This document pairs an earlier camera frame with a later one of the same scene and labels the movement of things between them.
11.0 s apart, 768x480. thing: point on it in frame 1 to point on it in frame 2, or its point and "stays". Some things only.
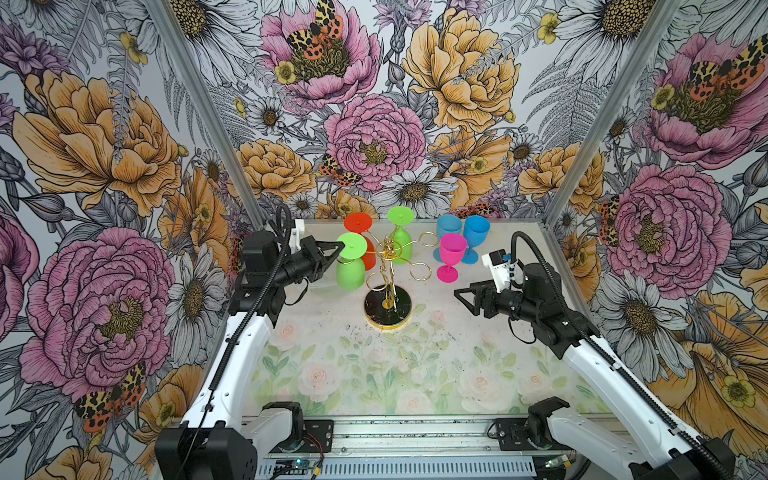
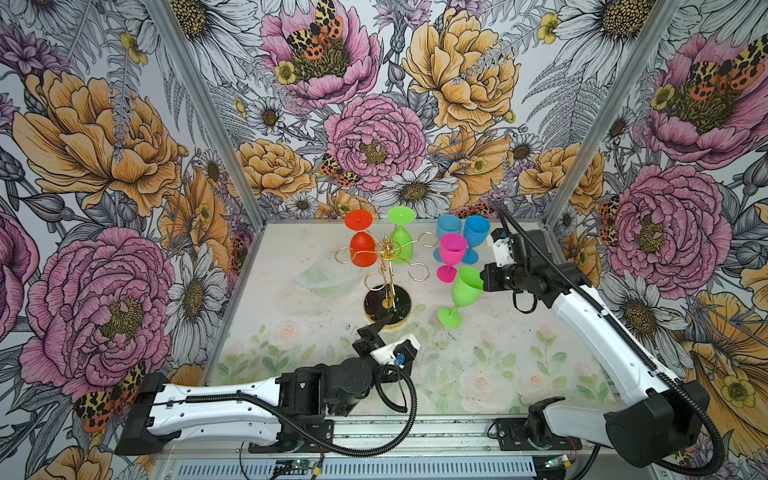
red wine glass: x=359 y=223 stays
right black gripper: x=486 y=294 to x=490 y=278
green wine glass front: x=350 y=268 to x=466 y=289
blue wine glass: x=476 y=228 stays
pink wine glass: x=452 y=250 stays
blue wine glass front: x=446 y=224 stays
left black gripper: x=316 y=250 to x=372 y=339
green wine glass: x=403 y=248 stays
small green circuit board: x=293 y=463 stays
